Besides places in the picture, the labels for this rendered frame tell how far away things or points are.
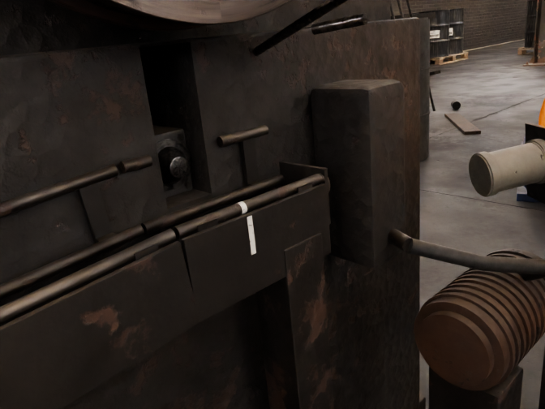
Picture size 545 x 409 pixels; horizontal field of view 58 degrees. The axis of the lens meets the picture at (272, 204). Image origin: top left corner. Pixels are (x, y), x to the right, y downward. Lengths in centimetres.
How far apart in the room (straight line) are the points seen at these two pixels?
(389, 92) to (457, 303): 27
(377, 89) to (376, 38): 18
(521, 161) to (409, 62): 26
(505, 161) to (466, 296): 18
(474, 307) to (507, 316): 4
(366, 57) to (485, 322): 40
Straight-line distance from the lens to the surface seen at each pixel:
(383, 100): 62
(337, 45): 71
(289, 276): 54
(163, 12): 42
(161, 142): 57
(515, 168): 70
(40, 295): 40
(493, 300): 69
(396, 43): 82
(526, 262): 71
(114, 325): 43
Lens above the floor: 87
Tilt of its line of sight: 19 degrees down
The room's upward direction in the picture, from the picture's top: 6 degrees counter-clockwise
